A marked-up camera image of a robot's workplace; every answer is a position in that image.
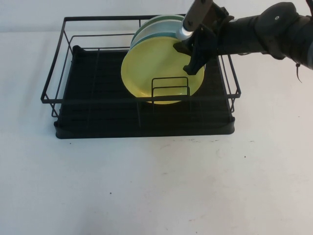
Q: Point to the yellow round plate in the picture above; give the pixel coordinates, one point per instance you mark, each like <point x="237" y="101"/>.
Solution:
<point x="151" y="66"/>

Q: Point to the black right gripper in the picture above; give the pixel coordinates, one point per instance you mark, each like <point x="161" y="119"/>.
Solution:
<point x="215" y="22"/>

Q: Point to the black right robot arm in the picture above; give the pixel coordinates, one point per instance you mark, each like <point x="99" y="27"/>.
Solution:
<point x="244" y="34"/>

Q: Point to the green round plate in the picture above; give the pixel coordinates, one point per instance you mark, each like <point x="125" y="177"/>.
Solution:
<point x="166" y="17"/>

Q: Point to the teal round plate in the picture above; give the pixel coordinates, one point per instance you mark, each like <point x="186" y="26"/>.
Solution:
<point x="151" y="36"/>

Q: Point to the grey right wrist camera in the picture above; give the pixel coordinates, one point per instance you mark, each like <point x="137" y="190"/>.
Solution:
<point x="193" y="17"/>

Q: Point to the black plastic drip tray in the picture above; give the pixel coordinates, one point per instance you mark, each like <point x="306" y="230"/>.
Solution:
<point x="146" y="132"/>

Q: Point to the pale blue round plate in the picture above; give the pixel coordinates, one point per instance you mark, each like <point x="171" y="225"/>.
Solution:
<point x="159" y="27"/>

